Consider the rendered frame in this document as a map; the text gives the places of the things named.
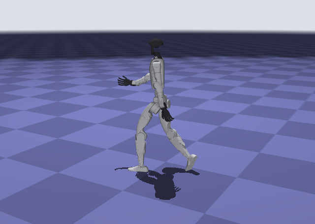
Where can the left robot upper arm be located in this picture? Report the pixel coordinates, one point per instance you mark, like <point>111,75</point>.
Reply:
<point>156,65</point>

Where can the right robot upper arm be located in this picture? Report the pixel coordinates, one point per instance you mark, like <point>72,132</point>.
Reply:
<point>147,77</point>

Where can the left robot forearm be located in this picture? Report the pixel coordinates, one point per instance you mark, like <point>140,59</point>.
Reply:
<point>159,92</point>

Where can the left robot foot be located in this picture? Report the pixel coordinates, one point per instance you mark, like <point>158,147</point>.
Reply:
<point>137,168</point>

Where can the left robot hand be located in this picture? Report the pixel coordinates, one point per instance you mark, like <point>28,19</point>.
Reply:
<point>165,114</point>

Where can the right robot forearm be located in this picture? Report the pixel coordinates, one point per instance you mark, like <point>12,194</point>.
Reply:
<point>139,82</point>

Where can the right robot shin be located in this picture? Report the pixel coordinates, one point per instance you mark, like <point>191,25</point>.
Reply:
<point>180,146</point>

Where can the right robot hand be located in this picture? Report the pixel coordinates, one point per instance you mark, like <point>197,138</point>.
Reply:
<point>125,82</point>

